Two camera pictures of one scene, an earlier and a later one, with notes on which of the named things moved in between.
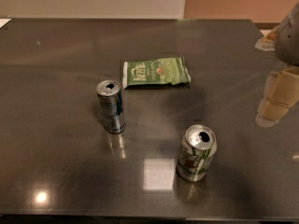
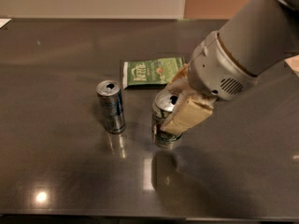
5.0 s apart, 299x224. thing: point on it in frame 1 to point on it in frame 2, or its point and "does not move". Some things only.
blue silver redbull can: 111,105 does not move
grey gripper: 289,42 to 215,69
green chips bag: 165,71 does not move
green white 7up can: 197,147 to 163,105
